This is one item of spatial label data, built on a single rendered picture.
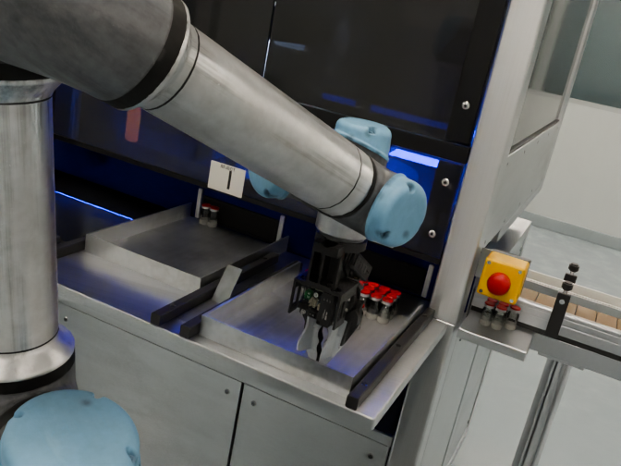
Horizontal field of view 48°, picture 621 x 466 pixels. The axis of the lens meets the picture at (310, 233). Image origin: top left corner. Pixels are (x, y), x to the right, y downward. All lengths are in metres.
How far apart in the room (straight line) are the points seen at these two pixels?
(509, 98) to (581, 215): 4.74
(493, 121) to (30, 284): 0.84
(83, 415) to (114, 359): 1.12
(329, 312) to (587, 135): 5.04
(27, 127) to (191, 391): 1.14
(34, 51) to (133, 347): 1.29
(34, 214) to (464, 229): 0.83
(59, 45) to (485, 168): 0.89
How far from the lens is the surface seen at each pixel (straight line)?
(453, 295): 1.32
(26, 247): 0.66
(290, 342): 1.13
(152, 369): 1.73
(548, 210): 5.97
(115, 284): 1.25
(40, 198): 0.66
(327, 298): 0.92
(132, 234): 1.47
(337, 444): 1.54
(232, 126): 0.57
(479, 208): 1.27
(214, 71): 0.55
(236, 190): 1.45
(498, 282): 1.26
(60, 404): 0.68
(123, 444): 0.65
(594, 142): 5.86
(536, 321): 1.42
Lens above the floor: 1.40
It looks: 18 degrees down
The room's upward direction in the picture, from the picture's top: 11 degrees clockwise
